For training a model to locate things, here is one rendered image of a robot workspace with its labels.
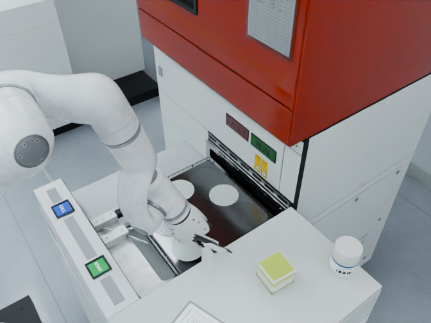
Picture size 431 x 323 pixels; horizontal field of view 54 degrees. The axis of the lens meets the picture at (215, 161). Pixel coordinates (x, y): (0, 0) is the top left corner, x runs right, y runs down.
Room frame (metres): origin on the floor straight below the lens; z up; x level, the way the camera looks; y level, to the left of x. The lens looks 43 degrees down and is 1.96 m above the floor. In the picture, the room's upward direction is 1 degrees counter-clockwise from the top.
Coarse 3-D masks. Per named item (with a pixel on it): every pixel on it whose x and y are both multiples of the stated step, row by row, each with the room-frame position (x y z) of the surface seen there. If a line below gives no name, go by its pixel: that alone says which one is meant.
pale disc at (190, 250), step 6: (174, 240) 0.80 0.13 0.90; (174, 246) 0.77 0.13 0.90; (180, 246) 0.77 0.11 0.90; (186, 246) 0.77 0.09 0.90; (192, 246) 0.77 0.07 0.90; (198, 246) 0.77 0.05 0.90; (174, 252) 0.75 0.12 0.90; (180, 252) 0.75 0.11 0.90; (186, 252) 0.75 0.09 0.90; (192, 252) 0.75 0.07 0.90; (198, 252) 0.75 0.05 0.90; (180, 258) 0.73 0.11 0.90; (186, 258) 0.73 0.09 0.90; (192, 258) 0.73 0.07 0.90
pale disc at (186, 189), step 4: (176, 180) 1.06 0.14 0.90; (180, 180) 1.06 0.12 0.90; (184, 180) 1.06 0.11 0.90; (176, 184) 1.04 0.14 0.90; (180, 184) 1.04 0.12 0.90; (184, 184) 1.04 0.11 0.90; (188, 184) 1.04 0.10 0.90; (180, 188) 1.02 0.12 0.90; (184, 188) 1.02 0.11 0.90; (188, 188) 1.02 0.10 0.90; (192, 188) 1.02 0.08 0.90; (184, 192) 1.00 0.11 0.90; (188, 192) 1.00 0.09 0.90; (192, 192) 1.00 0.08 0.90; (184, 196) 0.98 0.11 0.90; (188, 196) 0.98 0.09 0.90
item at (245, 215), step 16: (208, 160) 1.16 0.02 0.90; (176, 176) 1.08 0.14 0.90; (192, 176) 1.08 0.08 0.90; (208, 176) 1.08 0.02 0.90; (224, 176) 1.07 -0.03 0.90; (208, 192) 1.00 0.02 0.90; (240, 192) 0.99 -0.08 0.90; (208, 208) 0.93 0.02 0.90; (224, 208) 0.92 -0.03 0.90; (240, 208) 0.92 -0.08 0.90; (256, 208) 0.92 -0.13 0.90; (160, 224) 0.86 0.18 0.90; (224, 224) 0.86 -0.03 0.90; (240, 224) 0.86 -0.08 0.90; (256, 224) 0.85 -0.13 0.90; (160, 240) 0.80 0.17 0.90; (224, 240) 0.79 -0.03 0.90
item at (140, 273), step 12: (132, 240) 0.81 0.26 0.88; (120, 252) 0.77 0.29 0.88; (132, 252) 0.77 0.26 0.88; (120, 264) 0.73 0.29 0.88; (132, 264) 0.73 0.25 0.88; (144, 264) 0.73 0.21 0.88; (132, 276) 0.68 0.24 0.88; (144, 276) 0.68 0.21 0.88; (156, 276) 0.68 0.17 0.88; (144, 288) 0.64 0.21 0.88
